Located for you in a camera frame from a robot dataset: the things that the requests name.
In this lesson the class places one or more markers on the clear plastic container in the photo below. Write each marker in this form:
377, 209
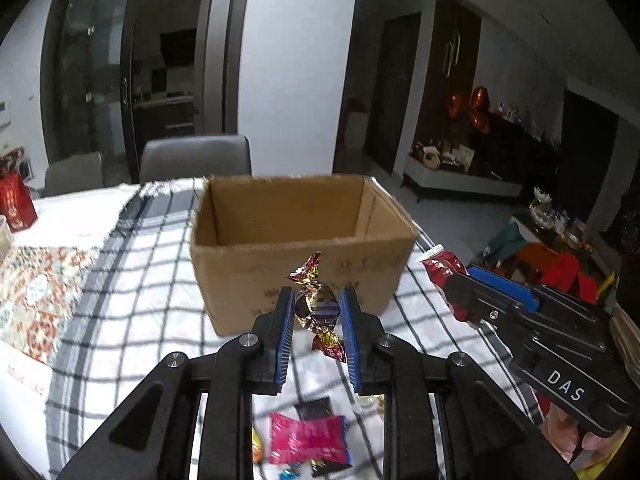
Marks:
3, 237

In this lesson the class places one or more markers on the orange wrapped candy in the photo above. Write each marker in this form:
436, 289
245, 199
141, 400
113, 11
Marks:
257, 447

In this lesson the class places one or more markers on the pile of colourful clothes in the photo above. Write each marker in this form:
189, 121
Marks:
555, 265

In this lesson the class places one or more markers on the tile patterned table cover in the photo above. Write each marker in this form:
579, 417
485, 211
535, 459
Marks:
40, 290

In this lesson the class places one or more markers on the grey refrigerator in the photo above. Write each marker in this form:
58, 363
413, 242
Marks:
215, 60

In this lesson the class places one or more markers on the red foil balloon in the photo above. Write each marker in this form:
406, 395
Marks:
480, 97
456, 105
479, 121

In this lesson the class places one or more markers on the red gold foil candy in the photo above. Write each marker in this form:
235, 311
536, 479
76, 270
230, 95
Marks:
320, 305

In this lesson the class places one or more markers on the white low cabinet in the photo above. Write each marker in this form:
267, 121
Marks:
460, 182

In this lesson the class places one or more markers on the sliding glass door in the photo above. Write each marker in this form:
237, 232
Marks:
90, 70

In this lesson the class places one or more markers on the pale yellow wrapped candy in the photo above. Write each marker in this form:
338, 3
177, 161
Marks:
370, 401

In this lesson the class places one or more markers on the cardboard box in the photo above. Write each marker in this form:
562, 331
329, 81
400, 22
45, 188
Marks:
280, 220

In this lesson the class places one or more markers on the black white checkered cloth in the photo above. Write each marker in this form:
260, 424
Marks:
150, 285

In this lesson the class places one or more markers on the red snack packet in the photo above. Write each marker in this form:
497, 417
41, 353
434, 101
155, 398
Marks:
440, 267

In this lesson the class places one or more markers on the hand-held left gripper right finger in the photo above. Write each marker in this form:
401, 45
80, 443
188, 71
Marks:
350, 340

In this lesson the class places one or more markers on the dark door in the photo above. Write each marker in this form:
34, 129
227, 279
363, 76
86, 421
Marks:
395, 95

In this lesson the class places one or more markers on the dark wooden sideboard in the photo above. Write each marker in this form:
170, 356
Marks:
520, 150

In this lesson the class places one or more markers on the red gift box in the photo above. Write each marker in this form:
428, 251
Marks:
15, 202

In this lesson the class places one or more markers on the white bin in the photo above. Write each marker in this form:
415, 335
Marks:
356, 130

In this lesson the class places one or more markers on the grey chair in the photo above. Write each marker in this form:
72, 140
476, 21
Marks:
195, 157
72, 175

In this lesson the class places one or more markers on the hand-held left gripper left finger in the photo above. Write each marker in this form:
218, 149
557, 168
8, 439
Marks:
286, 340

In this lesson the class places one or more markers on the pink snack packet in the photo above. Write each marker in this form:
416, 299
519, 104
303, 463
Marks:
307, 437

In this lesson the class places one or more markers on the blue wrapped candy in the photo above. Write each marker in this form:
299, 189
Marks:
288, 474

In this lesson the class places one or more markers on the person's right hand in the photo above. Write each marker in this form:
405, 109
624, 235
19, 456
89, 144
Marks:
570, 435

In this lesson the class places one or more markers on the black snack packet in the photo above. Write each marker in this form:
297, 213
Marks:
312, 408
327, 467

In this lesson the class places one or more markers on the woven basket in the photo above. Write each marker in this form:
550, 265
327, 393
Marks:
432, 158

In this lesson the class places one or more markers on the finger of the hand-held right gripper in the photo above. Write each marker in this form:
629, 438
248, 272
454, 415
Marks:
505, 287
480, 300

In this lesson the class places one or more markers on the lotus flower ornament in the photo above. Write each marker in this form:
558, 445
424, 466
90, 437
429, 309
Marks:
541, 199

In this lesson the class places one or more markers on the dark television screen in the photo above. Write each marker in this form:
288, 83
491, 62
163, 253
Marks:
585, 160

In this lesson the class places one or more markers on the tall dark wardrobe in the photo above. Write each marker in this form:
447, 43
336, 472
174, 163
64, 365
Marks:
450, 35

